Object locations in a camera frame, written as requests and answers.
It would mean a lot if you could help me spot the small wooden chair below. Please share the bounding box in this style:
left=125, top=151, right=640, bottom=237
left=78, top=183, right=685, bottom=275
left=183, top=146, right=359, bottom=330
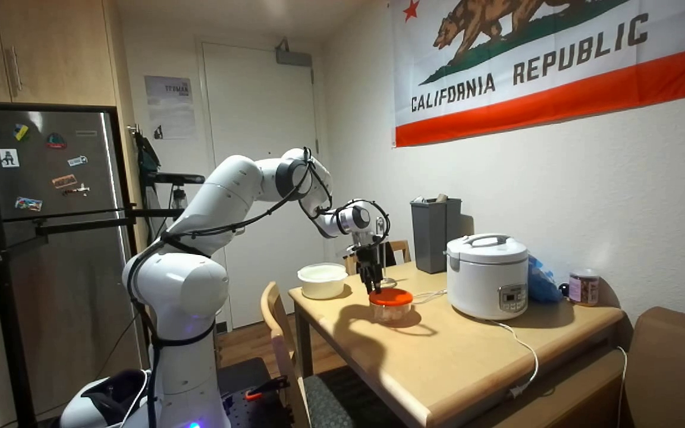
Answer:
left=342, top=239, right=414, bottom=279

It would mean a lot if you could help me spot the white door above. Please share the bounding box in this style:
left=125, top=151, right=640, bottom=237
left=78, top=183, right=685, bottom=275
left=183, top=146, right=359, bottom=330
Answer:
left=197, top=43, right=337, bottom=330

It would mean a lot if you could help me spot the orange rectangular fridge magnet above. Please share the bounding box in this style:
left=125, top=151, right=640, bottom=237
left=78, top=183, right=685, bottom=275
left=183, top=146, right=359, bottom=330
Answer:
left=51, top=171, right=80, bottom=190

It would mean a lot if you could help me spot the clear glass lunchbox bowl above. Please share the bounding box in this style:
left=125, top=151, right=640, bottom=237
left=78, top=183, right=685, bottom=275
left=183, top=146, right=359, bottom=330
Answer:
left=369, top=296, right=419, bottom=329

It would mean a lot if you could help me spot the paper wall notice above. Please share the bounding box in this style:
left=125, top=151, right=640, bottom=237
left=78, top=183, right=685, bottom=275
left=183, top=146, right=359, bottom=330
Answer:
left=142, top=74, right=194, bottom=143

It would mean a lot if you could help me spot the white round bowl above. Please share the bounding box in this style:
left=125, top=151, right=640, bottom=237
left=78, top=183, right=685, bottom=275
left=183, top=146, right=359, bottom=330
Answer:
left=296, top=263, right=349, bottom=302

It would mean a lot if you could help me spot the blue cloth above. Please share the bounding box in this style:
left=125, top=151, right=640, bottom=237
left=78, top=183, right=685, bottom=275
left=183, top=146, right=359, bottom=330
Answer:
left=525, top=254, right=565, bottom=308

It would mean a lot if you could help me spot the black metal stand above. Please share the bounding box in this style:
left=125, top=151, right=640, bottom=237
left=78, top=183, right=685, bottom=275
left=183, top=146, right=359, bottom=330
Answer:
left=0, top=115, right=188, bottom=428

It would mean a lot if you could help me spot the orange round lid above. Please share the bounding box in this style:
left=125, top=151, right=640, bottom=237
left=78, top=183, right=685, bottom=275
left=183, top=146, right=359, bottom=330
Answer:
left=369, top=287, right=417, bottom=310

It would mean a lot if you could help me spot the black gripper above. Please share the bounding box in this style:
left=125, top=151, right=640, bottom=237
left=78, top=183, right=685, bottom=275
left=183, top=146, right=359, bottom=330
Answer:
left=355, top=240, right=387, bottom=298

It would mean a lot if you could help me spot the California Republic flag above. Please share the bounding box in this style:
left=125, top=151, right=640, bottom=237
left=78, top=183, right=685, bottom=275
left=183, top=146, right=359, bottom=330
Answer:
left=392, top=0, right=685, bottom=151

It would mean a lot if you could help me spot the white rice cooker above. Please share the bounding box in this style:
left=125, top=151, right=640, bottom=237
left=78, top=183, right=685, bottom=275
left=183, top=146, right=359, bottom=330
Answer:
left=445, top=231, right=531, bottom=323

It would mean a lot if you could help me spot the stainless steel fridge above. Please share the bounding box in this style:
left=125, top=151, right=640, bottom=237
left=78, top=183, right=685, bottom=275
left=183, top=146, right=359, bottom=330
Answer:
left=0, top=103, right=142, bottom=428

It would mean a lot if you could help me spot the dark grey bin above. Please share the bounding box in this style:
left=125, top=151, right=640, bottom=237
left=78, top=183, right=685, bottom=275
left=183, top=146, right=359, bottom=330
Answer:
left=410, top=196, right=463, bottom=277

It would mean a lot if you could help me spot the grey door closer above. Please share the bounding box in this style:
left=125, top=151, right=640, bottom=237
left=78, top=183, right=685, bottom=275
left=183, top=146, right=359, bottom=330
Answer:
left=274, top=38, right=315, bottom=70

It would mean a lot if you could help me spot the black floor mat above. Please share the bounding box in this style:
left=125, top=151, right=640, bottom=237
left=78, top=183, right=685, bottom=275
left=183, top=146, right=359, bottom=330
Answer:
left=213, top=355, right=303, bottom=428

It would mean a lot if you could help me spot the white power cable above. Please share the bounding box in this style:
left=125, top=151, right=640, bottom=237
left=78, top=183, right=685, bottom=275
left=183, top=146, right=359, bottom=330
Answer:
left=495, top=319, right=543, bottom=401

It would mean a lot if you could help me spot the white and black round device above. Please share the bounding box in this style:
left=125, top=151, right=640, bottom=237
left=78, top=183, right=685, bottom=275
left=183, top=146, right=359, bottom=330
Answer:
left=56, top=367, right=152, bottom=428

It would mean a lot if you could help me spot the orange handled tool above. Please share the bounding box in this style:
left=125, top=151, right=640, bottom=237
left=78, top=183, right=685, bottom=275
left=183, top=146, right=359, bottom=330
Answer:
left=242, top=377, right=291, bottom=404

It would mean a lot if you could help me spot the blue striped fridge magnet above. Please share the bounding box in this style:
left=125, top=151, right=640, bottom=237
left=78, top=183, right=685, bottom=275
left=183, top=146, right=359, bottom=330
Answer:
left=12, top=196, right=46, bottom=214

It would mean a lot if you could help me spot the wooden chair with dark cushion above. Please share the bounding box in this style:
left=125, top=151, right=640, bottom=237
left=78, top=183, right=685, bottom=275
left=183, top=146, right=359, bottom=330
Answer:
left=260, top=282, right=361, bottom=428

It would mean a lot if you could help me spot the small pink jar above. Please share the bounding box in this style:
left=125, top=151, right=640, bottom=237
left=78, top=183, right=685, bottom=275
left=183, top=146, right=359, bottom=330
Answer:
left=565, top=270, right=607, bottom=308

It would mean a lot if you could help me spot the black hanging garment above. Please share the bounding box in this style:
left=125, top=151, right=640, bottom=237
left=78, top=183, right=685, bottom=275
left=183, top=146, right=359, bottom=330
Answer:
left=134, top=128, right=162, bottom=193

